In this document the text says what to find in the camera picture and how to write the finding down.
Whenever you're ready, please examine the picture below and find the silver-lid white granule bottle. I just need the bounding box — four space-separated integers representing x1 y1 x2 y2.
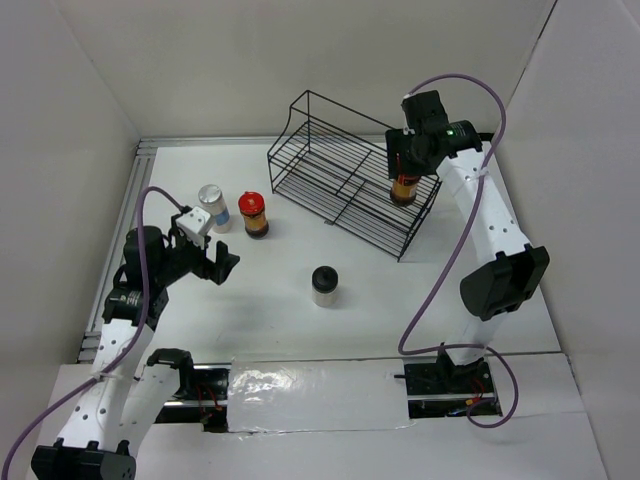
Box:
198 184 232 234

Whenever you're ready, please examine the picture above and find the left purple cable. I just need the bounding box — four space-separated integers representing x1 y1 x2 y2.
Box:
0 186 184 480

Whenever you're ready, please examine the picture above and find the red-lid chili sauce jar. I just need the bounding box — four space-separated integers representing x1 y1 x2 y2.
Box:
238 191 269 238

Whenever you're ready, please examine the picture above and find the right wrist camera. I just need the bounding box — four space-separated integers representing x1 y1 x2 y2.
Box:
401 90 449 133

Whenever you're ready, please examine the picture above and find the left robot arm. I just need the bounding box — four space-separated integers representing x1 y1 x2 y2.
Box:
31 207 240 479

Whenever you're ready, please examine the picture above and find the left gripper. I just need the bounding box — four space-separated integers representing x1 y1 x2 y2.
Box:
155 215 240 286

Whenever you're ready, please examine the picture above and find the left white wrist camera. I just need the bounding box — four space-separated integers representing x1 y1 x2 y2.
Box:
176 206 214 250

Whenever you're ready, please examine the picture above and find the black wire rack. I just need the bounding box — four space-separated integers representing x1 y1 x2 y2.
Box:
267 90 441 259

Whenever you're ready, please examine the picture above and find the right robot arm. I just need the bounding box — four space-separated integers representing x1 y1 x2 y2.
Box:
398 141 550 392

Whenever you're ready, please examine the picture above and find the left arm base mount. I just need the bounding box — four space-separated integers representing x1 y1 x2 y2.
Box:
155 364 231 433

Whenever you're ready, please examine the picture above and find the black-lid white granule bottle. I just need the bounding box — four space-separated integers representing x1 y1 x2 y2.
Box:
311 266 339 308

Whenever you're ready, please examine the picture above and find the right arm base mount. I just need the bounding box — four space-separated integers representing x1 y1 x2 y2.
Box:
393 353 502 419

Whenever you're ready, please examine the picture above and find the aluminium rail frame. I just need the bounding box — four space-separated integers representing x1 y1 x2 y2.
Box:
76 138 157 364

